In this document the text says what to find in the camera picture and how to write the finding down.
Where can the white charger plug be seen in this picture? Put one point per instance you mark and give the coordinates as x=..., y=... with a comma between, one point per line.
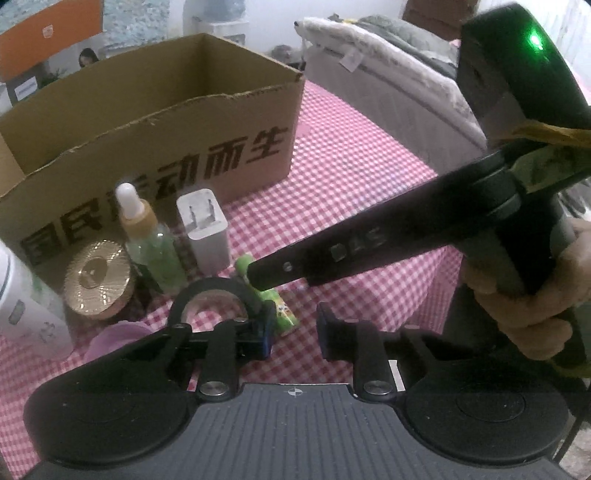
x=207, y=240

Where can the grey green blanket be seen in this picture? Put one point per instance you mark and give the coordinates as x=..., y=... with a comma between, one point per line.
x=406, y=37

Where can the blue water jug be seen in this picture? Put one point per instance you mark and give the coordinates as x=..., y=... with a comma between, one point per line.
x=217, y=7

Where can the blue floral cloth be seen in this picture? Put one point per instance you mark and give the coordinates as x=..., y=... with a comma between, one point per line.
x=138, y=18

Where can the person's right hand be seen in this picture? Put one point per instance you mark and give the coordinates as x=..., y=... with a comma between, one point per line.
x=517, y=318

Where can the pink checked tablecloth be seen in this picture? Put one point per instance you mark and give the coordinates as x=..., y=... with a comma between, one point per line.
x=360, y=207

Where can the brown wooden board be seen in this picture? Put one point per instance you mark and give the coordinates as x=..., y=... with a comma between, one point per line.
x=438, y=18

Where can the white plastic bottle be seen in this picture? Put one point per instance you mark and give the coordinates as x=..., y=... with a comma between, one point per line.
x=32, y=314

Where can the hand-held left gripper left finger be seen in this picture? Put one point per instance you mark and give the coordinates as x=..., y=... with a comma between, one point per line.
x=267, y=332

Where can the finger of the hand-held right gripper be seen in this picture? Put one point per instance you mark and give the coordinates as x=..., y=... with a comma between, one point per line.
x=277, y=272

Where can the white water dispenser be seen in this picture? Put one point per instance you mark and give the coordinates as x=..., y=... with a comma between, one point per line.
x=217, y=30

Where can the green dropper bottle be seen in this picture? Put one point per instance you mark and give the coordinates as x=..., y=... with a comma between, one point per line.
x=150, y=251

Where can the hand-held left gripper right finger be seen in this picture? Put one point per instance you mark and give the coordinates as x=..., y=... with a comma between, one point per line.
x=324, y=332

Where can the black tape roll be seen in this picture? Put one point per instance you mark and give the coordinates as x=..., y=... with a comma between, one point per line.
x=207, y=285

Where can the orange lidded printed carton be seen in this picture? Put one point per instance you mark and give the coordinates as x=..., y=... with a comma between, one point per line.
x=51, y=27

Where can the purple plastic lid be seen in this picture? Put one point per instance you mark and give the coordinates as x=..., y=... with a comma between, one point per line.
x=115, y=339

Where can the brown cardboard box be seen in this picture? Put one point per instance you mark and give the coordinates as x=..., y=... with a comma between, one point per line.
x=231, y=134

